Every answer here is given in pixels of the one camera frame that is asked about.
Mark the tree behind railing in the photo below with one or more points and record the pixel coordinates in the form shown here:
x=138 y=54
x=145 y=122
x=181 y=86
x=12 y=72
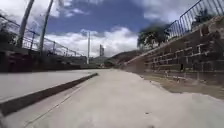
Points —
x=203 y=16

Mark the distant hills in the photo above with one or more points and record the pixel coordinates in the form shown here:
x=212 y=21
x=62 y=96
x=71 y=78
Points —
x=125 y=56

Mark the dirt strip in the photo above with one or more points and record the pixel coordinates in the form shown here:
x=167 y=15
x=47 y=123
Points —
x=186 y=88

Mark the thin leaning pole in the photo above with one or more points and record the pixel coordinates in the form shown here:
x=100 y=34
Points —
x=44 y=25

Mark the street lamp pole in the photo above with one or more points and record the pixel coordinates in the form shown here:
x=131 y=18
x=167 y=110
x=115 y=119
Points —
x=88 y=46

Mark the metal railing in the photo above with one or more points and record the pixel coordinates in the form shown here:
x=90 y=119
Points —
x=197 y=14

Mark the thick leaning pole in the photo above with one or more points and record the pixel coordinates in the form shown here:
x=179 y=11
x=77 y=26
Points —
x=24 y=21

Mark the raised pale concrete surface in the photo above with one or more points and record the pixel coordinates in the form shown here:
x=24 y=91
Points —
x=33 y=83

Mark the dark tree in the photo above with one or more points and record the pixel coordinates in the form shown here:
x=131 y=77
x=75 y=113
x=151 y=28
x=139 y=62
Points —
x=151 y=36

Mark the dark kerb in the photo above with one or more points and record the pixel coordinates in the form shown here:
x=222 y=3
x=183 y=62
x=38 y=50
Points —
x=40 y=97

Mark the stone block wall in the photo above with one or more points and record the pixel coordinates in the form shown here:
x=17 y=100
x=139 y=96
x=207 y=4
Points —
x=196 y=55

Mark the tall distant building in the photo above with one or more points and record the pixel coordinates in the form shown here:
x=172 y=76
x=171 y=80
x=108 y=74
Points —
x=101 y=50

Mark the grey concrete path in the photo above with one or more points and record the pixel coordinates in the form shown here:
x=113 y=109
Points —
x=126 y=103

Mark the metal fence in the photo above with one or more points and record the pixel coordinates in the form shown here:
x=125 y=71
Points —
x=32 y=39

